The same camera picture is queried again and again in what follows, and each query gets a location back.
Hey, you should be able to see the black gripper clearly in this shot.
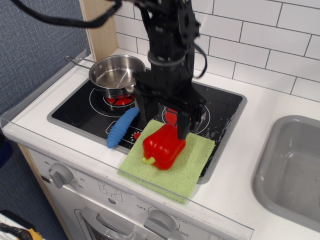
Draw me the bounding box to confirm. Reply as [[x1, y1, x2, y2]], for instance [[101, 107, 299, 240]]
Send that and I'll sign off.
[[134, 63, 206, 140]]

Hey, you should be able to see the red toy capsicum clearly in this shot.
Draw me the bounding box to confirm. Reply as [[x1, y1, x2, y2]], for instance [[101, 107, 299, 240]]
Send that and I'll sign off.
[[141, 123, 186, 170]]

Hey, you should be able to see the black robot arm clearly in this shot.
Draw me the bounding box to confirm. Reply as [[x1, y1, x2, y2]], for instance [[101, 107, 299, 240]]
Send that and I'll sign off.
[[133, 0, 206, 140]]

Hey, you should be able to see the steel saucepan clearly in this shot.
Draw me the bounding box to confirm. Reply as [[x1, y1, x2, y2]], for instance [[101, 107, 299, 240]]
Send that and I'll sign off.
[[64, 54, 147, 99]]

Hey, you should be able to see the green cloth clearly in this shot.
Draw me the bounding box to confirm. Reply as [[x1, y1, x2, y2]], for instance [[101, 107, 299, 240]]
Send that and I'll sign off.
[[118, 120, 215, 203]]

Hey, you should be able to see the black toy stovetop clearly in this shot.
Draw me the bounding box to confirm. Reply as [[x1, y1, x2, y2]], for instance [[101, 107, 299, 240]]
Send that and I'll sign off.
[[47, 79, 247, 184]]

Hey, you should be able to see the grey right oven knob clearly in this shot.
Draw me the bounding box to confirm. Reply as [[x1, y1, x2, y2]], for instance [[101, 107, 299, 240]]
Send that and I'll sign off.
[[143, 210, 176, 240]]

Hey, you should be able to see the grey oven knob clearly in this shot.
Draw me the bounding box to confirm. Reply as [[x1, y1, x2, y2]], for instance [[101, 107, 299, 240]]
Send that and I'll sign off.
[[48, 163, 74, 189], [143, 210, 176, 240]]

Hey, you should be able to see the white toy oven front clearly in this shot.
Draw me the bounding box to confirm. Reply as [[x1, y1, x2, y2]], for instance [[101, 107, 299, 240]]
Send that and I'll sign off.
[[29, 150, 209, 240]]

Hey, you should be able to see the grey left oven knob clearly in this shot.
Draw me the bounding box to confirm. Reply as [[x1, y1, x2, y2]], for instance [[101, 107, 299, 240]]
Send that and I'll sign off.
[[48, 163, 74, 189]]

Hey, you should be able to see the grey sink basin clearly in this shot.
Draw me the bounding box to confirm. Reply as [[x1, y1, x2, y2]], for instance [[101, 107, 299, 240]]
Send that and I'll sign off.
[[252, 115, 320, 232]]

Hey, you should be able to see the yellow black object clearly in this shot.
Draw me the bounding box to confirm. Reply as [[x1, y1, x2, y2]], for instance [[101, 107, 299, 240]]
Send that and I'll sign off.
[[0, 223, 43, 240]]

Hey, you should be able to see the spoon with blue handle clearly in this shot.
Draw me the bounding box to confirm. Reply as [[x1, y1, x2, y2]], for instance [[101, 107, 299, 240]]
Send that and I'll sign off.
[[106, 107, 140, 149]]

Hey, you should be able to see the wooden side post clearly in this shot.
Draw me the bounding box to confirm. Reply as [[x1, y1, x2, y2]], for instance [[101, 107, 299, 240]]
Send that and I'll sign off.
[[79, 0, 118, 61]]

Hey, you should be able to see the black braided cable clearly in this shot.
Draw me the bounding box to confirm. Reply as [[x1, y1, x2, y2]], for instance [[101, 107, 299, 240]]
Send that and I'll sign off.
[[9, 0, 123, 29]]

